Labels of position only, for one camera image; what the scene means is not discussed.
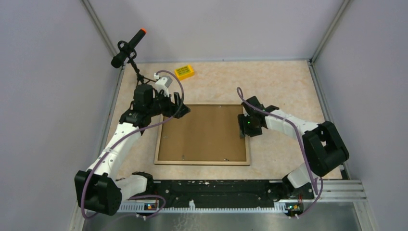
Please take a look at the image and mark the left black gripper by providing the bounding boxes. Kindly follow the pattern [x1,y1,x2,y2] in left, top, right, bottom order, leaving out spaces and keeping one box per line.
[147,89,190,118]

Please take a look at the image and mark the wooden picture frame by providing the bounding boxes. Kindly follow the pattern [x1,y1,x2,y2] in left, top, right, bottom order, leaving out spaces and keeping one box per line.
[153,103,252,167]

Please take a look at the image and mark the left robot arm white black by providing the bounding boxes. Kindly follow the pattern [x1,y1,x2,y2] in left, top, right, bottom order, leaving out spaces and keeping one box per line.
[74,82,190,219]

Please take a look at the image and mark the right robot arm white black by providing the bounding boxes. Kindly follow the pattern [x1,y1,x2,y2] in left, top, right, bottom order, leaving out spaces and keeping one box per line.
[238,96,349,198]

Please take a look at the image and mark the yellow green toy block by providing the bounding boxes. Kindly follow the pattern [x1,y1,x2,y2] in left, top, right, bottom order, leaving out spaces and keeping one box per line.
[175,64,195,81]

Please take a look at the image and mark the small black tripod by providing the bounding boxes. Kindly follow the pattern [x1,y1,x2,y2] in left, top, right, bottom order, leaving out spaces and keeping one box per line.
[128,58,155,86]

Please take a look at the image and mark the black microphone orange tip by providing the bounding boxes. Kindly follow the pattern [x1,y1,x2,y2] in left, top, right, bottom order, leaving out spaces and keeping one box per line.
[111,28,147,68]

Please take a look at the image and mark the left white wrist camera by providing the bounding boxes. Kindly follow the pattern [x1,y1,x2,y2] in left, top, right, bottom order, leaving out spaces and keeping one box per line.
[154,74,173,97]

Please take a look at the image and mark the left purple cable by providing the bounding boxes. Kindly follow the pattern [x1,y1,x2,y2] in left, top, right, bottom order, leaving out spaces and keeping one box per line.
[79,70,185,220]

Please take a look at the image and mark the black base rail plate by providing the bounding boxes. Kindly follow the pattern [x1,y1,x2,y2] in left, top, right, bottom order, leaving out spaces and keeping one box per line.
[124,179,315,209]

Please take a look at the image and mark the aluminium frame rail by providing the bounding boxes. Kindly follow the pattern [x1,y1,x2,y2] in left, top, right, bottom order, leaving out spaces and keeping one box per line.
[108,179,367,214]

